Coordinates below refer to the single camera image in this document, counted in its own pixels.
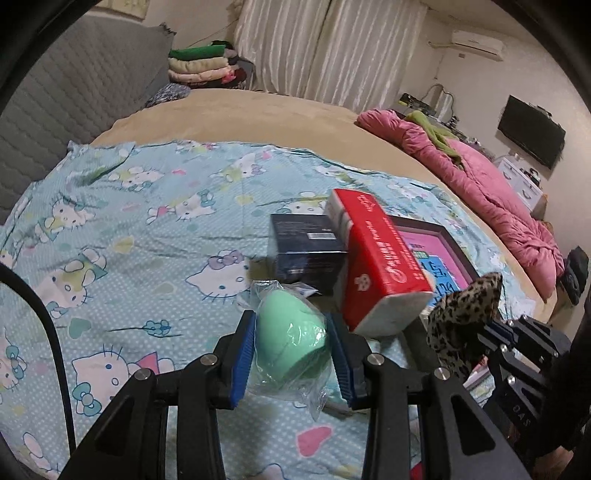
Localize grey quilted headboard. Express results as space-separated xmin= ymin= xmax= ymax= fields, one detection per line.
xmin=0 ymin=7 xmax=178 ymax=222

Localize blue cartoon cat printed blanket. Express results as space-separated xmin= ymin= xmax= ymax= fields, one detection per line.
xmin=0 ymin=138 xmax=527 ymax=480

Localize beige bed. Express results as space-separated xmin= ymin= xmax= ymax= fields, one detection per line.
xmin=88 ymin=88 xmax=561 ymax=324

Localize white drawer cabinet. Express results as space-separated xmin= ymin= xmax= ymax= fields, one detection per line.
xmin=494 ymin=156 xmax=548 ymax=217

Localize cluttered side table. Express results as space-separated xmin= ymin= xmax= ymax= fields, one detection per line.
xmin=397 ymin=83 xmax=462 ymax=134

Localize white curtains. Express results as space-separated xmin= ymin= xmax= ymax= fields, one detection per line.
xmin=233 ymin=0 xmax=428 ymax=114

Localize red tissue pack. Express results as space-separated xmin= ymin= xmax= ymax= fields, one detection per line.
xmin=323 ymin=188 xmax=435 ymax=337

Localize black wall television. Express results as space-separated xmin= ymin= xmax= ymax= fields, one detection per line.
xmin=498 ymin=95 xmax=566 ymax=169

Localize green cloth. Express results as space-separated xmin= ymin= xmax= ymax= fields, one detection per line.
xmin=406 ymin=111 xmax=467 ymax=164

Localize dark cardboard box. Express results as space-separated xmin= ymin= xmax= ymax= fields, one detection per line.
xmin=269 ymin=213 xmax=349 ymax=296

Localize pink box with dark frame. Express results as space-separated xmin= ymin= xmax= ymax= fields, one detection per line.
xmin=383 ymin=215 xmax=483 ymax=315

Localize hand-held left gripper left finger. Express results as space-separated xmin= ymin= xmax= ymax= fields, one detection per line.
xmin=60 ymin=310 xmax=257 ymax=480

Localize white air conditioner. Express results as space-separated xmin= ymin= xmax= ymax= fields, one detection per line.
xmin=450 ymin=30 xmax=504 ymax=61

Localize dark cloth bundle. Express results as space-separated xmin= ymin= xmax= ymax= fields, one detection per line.
xmin=561 ymin=247 xmax=591 ymax=305

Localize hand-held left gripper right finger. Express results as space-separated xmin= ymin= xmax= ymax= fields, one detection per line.
xmin=322 ymin=311 xmax=532 ymax=480

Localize person's right forearm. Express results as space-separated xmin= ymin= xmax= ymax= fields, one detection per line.
xmin=540 ymin=342 xmax=591 ymax=467

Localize black cable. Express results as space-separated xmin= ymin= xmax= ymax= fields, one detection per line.
xmin=0 ymin=265 xmax=77 ymax=462

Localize green sponge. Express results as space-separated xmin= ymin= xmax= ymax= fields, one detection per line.
xmin=235 ymin=279 xmax=345 ymax=421

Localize grey knitted cloth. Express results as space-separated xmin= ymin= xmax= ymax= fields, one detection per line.
xmin=145 ymin=83 xmax=190 ymax=109

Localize leopard print scrunchie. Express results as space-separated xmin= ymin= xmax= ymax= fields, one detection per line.
xmin=425 ymin=272 xmax=504 ymax=380

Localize stack of folded clothes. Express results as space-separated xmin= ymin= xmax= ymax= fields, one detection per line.
xmin=167 ymin=41 xmax=254 ymax=89

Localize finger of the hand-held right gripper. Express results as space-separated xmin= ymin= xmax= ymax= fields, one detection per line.
xmin=479 ymin=320 xmax=525 ymax=365
xmin=513 ymin=316 xmax=573 ymax=360

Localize pink duvet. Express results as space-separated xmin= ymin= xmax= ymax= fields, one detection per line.
xmin=355 ymin=108 xmax=566 ymax=298

